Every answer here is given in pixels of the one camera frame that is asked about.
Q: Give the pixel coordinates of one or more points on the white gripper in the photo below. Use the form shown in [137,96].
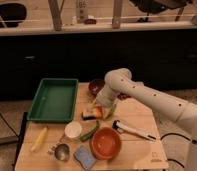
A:
[106,97]

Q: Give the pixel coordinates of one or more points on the red orange apple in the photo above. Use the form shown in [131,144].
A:
[98,112]

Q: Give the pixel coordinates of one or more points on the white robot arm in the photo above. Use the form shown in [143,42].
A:
[182,112]

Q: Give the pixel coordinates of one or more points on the dark maroon bowl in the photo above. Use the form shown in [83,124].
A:
[95,86]

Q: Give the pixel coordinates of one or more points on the orange red bowl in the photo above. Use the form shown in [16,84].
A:
[105,143]

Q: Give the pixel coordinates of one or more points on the black base brush block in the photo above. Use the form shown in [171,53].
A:
[88,116]

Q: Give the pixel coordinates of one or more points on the green chili pepper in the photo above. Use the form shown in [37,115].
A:
[89,134]

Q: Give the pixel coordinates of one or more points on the bunch of dark grapes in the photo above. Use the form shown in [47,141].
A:
[123,96]

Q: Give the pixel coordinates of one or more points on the white small cup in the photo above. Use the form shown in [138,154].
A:
[73,130]

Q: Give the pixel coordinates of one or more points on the green plastic tray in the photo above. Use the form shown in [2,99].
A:
[54,101]

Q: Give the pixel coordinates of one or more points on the blue sponge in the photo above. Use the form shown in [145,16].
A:
[84,157]

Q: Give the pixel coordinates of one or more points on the yellow corn cob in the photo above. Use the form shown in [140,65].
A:
[37,144]

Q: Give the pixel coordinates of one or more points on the metal measuring cup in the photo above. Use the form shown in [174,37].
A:
[60,151]

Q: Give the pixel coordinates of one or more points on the small dark red dish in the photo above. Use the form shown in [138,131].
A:
[90,21]

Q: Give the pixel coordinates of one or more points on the white bottle in background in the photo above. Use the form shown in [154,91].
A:
[81,11]

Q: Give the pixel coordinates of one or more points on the black office chair right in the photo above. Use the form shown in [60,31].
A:
[158,6]

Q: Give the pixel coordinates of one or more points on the black office chair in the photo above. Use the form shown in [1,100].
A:
[158,6]
[13,14]

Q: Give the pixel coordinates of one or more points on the black office chair left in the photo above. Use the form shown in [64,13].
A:
[13,14]

